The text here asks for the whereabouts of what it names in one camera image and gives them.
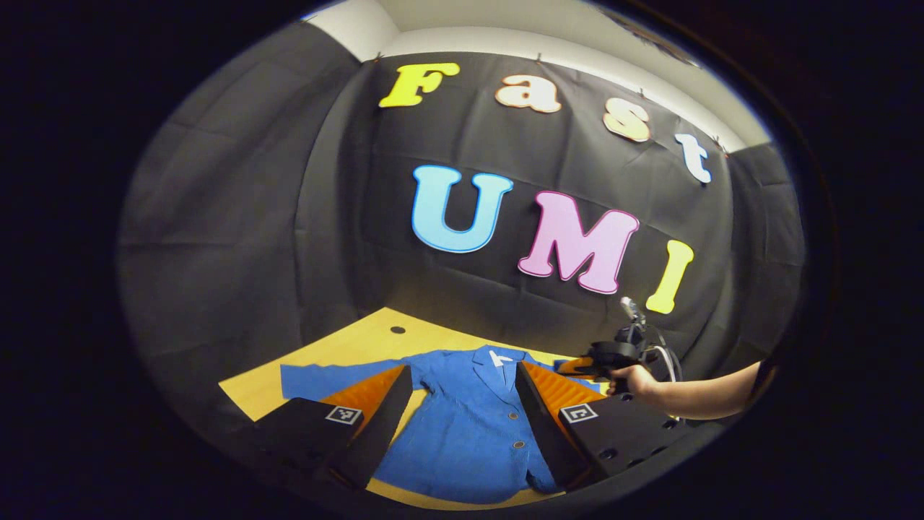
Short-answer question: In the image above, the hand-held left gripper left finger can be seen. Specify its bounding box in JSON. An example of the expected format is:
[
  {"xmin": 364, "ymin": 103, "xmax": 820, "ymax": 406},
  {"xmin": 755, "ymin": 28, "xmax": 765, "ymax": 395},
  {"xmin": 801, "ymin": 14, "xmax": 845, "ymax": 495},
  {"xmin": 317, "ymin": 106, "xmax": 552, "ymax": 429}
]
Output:
[{"xmin": 238, "ymin": 363, "xmax": 414, "ymax": 492}]

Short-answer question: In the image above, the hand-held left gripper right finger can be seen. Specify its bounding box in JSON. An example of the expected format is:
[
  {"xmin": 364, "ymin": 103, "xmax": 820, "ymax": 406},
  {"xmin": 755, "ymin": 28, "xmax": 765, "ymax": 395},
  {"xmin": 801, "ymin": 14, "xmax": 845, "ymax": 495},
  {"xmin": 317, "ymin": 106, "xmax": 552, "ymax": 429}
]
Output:
[{"xmin": 514, "ymin": 361, "xmax": 726, "ymax": 492}]

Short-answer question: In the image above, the blue button-up shirt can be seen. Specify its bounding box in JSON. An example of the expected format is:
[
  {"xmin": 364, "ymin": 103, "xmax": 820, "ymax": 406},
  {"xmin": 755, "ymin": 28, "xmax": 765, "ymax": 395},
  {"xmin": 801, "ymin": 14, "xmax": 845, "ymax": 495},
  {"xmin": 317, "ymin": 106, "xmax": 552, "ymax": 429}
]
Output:
[{"xmin": 280, "ymin": 345, "xmax": 607, "ymax": 505}]

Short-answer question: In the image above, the row of small cloth clips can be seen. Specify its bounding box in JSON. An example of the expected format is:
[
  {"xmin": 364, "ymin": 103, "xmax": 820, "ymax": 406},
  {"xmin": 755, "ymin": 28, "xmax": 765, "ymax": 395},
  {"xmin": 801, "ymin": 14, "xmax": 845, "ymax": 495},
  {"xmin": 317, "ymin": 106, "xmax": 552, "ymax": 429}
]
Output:
[{"xmin": 372, "ymin": 49, "xmax": 728, "ymax": 156}]

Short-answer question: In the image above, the thin gripper cable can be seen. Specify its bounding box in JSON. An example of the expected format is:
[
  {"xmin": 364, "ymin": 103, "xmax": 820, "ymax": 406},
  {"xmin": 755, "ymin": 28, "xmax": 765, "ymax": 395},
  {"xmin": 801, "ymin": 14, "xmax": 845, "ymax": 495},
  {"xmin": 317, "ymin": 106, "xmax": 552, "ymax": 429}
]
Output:
[{"xmin": 653, "ymin": 345, "xmax": 684, "ymax": 384}]

